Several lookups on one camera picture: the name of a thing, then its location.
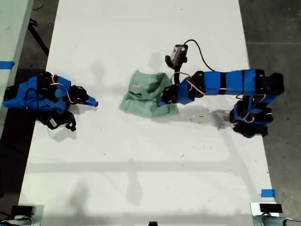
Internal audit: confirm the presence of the pale green T-shirt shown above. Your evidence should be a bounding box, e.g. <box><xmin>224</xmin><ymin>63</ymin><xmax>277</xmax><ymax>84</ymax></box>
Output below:
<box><xmin>119</xmin><ymin>70</ymin><xmax>180</xmax><ymax>118</ymax></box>

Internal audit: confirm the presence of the blue tape strip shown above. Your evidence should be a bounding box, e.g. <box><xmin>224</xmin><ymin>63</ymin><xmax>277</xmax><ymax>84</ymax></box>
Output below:
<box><xmin>261</xmin><ymin>188</ymin><xmax>276</xmax><ymax>198</ymax></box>
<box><xmin>0</xmin><ymin>60</ymin><xmax>16</xmax><ymax>70</ymax></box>

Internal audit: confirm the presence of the grey metal tube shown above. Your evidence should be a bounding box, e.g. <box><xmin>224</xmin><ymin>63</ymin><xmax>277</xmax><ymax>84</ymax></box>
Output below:
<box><xmin>0</xmin><ymin>216</ymin><xmax>36</xmax><ymax>226</ymax></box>
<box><xmin>253</xmin><ymin>214</ymin><xmax>301</xmax><ymax>226</ymax></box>

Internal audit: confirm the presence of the black stand leg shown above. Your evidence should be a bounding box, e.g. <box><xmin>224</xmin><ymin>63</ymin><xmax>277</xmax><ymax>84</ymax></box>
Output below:
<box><xmin>27</xmin><ymin>19</ymin><xmax>50</xmax><ymax>57</ymax></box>

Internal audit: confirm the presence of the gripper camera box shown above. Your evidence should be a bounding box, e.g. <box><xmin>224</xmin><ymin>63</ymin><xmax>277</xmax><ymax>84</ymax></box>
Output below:
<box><xmin>164</xmin><ymin>44</ymin><xmax>189</xmax><ymax>70</ymax></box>
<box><xmin>42</xmin><ymin>112</ymin><xmax>77</xmax><ymax>132</ymax></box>

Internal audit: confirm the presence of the small black box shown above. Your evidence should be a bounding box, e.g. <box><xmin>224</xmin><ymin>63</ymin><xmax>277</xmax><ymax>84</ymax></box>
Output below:
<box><xmin>259</xmin><ymin>203</ymin><xmax>283</xmax><ymax>214</ymax></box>
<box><xmin>11</xmin><ymin>205</ymin><xmax>34</xmax><ymax>216</ymax></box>

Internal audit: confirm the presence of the camera black cable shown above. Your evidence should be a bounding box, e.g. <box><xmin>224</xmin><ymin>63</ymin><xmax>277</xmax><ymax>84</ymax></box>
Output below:
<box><xmin>183</xmin><ymin>39</ymin><xmax>217</xmax><ymax>73</ymax></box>

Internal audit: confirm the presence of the pale side table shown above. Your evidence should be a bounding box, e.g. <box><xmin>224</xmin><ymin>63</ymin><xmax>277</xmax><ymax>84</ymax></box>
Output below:
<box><xmin>0</xmin><ymin>0</ymin><xmax>34</xmax><ymax>136</ymax></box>

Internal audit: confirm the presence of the camera black stalk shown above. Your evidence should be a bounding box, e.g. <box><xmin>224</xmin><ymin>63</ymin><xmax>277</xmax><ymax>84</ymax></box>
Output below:
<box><xmin>173</xmin><ymin>65</ymin><xmax>183</xmax><ymax>84</ymax></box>

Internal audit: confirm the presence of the shiny metal plate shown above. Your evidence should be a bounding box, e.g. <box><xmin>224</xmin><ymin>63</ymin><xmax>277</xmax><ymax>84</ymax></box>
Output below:
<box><xmin>17</xmin><ymin>204</ymin><xmax>45</xmax><ymax>226</ymax></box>
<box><xmin>249</xmin><ymin>202</ymin><xmax>282</xmax><ymax>226</ymax></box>

